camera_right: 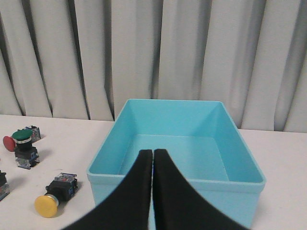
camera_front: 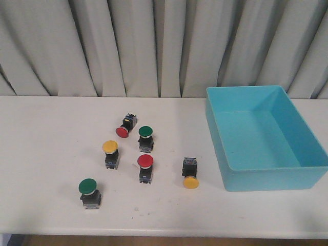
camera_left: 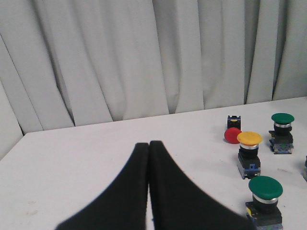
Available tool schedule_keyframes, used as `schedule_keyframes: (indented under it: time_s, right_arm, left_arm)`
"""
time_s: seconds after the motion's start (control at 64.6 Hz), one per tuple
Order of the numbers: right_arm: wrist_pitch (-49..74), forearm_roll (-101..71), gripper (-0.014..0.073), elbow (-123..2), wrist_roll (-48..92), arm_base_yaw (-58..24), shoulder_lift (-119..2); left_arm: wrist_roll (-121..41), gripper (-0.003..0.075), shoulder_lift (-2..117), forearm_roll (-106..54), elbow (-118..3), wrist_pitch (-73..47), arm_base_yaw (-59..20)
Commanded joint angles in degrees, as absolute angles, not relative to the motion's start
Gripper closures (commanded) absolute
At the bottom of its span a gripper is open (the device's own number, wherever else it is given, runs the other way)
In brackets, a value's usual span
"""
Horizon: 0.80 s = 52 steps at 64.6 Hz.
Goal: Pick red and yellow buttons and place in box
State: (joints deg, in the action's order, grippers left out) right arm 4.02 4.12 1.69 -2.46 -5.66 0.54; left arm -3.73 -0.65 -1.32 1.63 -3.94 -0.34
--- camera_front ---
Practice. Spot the green push button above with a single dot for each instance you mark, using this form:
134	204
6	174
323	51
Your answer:
146	139
90	195

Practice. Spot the yellow push button lying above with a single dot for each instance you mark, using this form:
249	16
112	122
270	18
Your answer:
189	172

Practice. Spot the green push button rear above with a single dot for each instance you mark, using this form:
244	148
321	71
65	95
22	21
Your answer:
146	139

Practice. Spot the green push button front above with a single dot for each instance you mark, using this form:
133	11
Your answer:
90	195

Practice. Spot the grey pleated curtain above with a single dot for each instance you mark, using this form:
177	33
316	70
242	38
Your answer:
162	48

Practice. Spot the red push button lying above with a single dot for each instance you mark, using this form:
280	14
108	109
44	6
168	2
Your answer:
128	124

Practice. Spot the yellow push button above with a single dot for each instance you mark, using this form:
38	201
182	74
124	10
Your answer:
189	172
112	156

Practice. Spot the red push button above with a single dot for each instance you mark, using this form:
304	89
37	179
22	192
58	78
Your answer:
145	163
128	124

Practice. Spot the teal plastic box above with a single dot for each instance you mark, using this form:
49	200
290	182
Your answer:
261	141

